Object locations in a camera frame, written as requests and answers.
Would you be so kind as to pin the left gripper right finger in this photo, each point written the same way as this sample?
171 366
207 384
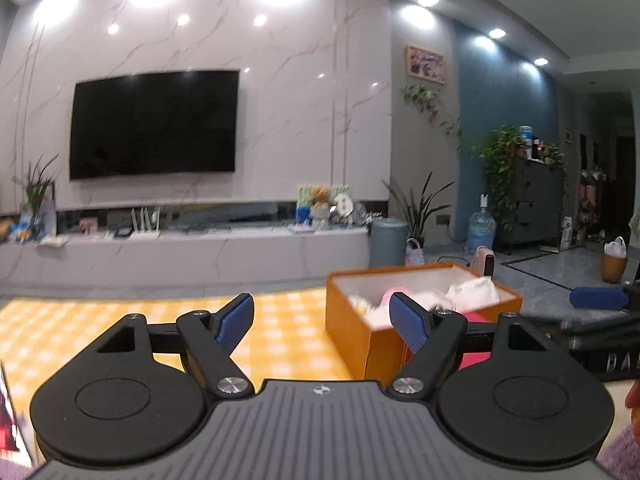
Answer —
432 338

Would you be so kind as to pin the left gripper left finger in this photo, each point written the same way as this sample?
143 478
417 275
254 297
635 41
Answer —
209 340

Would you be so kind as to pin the white plastic bag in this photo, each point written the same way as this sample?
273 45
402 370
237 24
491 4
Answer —
473 295

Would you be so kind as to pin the orange cardboard box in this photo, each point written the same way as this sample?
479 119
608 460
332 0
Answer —
358 312

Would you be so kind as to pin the yellow checkered tablecloth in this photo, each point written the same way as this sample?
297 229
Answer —
103 382

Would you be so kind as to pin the pink woven small basket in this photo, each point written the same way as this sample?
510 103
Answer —
414 253

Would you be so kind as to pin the pink small heater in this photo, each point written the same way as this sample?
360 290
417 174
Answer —
484 262

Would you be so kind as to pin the grey marble TV console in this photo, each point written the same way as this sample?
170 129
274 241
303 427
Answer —
237 256

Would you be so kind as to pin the grey round trash bin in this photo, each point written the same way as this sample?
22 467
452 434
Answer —
388 239

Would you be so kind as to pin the blue water jug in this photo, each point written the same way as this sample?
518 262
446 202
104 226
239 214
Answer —
481 228

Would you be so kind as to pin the potted long-leaf plant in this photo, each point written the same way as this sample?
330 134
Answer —
417 208

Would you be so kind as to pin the white wifi router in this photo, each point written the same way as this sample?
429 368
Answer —
145 224

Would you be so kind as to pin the dark grey cabinet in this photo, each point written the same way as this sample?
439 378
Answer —
537 190

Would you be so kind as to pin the brown teddy bear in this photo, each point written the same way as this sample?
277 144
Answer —
319 213

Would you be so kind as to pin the trailing green pothos plant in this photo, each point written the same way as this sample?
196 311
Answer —
498 152

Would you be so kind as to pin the green plant in vase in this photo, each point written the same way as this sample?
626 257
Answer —
36 184

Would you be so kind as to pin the black wall television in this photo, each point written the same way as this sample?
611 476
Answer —
154 123

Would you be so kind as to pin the framed wall picture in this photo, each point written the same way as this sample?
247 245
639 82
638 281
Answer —
425 64

